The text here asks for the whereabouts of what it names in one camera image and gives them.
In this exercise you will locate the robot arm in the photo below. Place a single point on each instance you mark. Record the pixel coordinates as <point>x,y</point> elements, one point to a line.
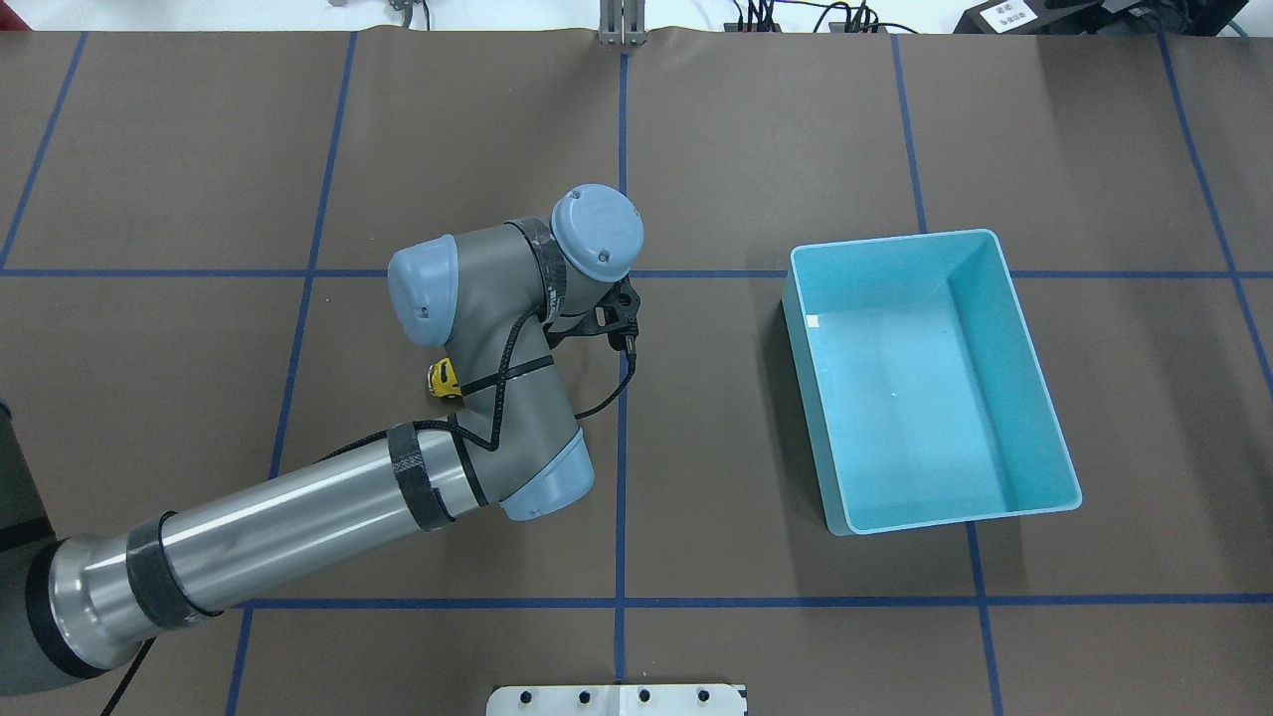
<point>497,302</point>

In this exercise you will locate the teal plastic bin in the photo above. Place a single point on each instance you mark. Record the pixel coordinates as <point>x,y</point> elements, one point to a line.
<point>921,388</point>

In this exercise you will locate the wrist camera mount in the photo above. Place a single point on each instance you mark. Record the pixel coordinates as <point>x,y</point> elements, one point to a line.
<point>615,316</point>

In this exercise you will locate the aluminium frame post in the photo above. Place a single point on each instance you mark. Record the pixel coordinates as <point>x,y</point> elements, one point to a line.
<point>622,23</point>

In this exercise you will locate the white camera stand pole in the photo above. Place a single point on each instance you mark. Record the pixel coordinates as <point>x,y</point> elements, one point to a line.
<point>620,699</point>

